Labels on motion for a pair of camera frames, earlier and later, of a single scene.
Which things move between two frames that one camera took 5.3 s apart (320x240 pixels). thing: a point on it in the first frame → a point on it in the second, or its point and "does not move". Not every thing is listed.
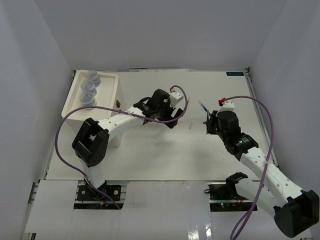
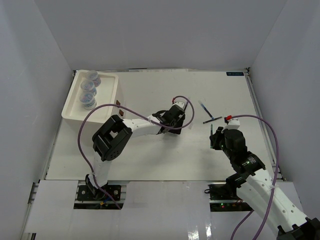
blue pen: x=204 y=107 does not move
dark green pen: x=208 y=112 → x=211 y=137
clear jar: x=88 y=99 does not move
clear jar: x=94 y=75 does not move
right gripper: x=213 y=118 → x=218 y=134
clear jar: x=88 y=85 does not move
